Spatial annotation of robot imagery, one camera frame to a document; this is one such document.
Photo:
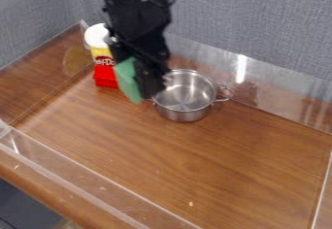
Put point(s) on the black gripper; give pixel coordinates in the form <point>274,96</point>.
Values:
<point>137,36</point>

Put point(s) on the green foam block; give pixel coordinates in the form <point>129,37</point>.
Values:
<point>125,74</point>

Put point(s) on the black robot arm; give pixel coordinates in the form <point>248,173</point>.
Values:
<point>118,5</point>

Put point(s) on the red rectangular block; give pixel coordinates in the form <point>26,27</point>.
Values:
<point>105,77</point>

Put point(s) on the yellow play-doh tub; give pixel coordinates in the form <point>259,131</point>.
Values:
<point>94,39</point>

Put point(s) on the small steel pot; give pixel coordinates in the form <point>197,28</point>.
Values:
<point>189,96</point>

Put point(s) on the clear acrylic table barrier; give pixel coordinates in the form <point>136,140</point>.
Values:
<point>114,167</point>

